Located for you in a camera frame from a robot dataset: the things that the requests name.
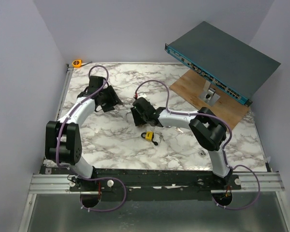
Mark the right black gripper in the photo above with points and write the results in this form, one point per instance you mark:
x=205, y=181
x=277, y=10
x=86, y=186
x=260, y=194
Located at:
x=137, y=121

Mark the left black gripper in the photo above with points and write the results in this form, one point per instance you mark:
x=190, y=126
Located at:
x=114, y=99

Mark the yellow black padlock with keys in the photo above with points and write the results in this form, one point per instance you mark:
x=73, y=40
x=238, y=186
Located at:
x=149, y=136

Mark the small brass padlock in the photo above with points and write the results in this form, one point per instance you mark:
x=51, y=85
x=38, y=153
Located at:
x=128, y=116

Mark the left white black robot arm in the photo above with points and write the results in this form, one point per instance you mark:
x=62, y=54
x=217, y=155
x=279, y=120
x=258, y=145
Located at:
x=62, y=137

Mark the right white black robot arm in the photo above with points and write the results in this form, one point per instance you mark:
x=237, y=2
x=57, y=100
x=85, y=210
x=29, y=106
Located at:
x=208, y=129

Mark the orange tape measure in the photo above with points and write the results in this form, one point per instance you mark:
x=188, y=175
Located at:
x=78, y=63

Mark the wooden board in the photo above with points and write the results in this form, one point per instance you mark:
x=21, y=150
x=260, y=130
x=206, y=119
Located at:
x=190, y=85

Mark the white tap fitting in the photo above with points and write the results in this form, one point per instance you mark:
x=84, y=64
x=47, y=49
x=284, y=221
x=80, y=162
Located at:
x=202, y=153

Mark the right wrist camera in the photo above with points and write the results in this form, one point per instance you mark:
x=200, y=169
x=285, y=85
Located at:
x=140, y=95

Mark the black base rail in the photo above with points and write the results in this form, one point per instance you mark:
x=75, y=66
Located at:
x=153, y=185

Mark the metal switch stand bracket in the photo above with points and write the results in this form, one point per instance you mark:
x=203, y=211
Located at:
x=209, y=94

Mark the teal network switch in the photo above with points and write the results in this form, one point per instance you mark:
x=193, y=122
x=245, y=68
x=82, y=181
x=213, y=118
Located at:
x=226, y=62

